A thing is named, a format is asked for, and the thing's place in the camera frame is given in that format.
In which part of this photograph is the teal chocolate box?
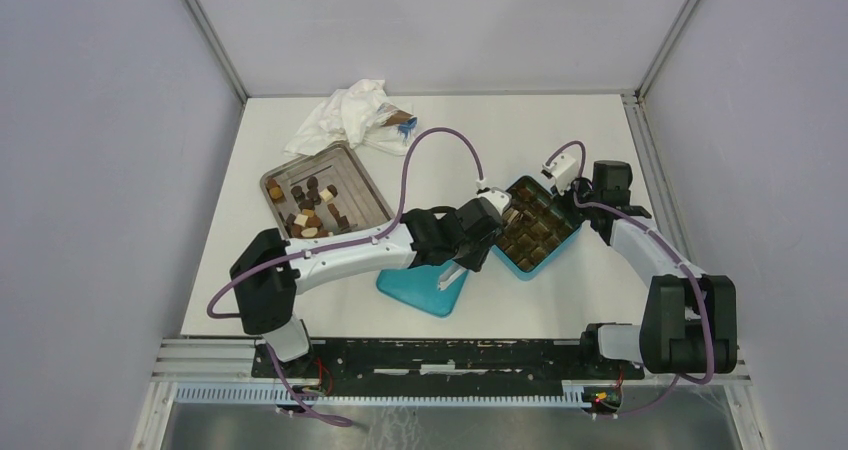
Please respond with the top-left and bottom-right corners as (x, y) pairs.
(492, 175), (580, 281)

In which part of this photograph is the stainless steel tray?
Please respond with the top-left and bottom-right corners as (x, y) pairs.
(260, 142), (394, 239)

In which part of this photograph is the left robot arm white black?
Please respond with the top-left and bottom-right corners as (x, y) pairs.
(230, 189), (511, 378)

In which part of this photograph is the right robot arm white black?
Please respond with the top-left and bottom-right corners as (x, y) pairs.
(543, 155), (738, 383)

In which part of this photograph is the teal box lid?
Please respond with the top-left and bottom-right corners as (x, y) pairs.
(376, 262), (469, 318)

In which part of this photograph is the brown blue wrapper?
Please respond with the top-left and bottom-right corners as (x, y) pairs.
(377, 103), (418, 138)

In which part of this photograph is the white crumpled cloth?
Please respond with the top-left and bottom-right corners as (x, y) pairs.
(283, 79), (418, 156)

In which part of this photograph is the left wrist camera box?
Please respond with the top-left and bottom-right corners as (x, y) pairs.
(477, 188), (511, 215)

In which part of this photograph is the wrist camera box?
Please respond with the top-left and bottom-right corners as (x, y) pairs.
(477, 188), (511, 215)
(541, 153), (580, 195)

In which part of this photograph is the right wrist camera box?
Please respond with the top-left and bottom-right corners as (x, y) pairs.
(541, 153), (580, 195)

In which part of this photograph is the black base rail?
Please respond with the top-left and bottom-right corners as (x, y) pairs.
(251, 338), (645, 397)

